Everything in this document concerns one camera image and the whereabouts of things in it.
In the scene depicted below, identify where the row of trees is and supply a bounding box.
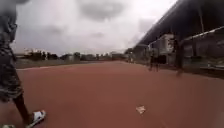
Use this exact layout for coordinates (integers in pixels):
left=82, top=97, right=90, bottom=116
left=28, top=50, right=129, bottom=62

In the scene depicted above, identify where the person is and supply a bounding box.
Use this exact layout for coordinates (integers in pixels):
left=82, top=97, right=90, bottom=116
left=0, top=0, right=47, bottom=128
left=148, top=48, right=160, bottom=72
left=172, top=37, right=186, bottom=77

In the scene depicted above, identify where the pale litter scrap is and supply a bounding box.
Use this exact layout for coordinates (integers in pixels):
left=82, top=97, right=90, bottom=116
left=135, top=105, right=147, bottom=115

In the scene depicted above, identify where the pale building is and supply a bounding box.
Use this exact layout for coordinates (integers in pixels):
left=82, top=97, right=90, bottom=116
left=22, top=48, right=48, bottom=58

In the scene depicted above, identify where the building with long roof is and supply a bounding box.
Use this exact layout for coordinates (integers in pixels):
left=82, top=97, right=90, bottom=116
left=132, top=0, right=224, bottom=80

